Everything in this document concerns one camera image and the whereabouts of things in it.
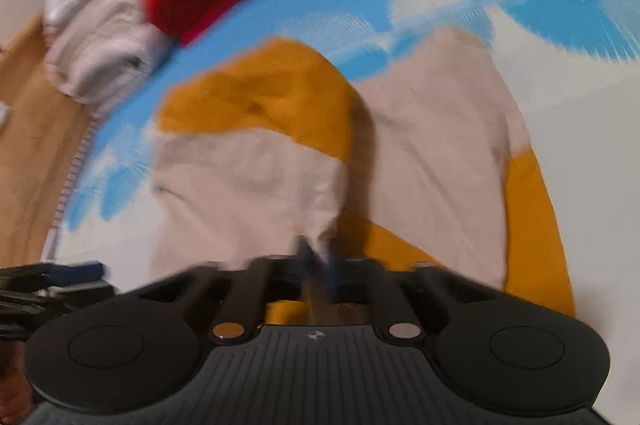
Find beige and yellow jacket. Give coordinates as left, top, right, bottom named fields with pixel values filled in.
left=149, top=28, right=577, bottom=331

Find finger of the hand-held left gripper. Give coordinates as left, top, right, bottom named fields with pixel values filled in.
left=0, top=260, right=106, bottom=287

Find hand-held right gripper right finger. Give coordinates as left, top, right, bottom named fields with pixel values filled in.
left=320, top=250, right=482, bottom=341

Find white grey folded blanket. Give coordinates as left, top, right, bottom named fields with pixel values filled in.
left=42, top=0, right=174, bottom=107

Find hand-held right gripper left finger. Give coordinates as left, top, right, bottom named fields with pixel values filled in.
left=150, top=236, right=319, bottom=343

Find person's left forearm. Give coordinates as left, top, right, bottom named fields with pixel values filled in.
left=0, top=344, right=36, bottom=425

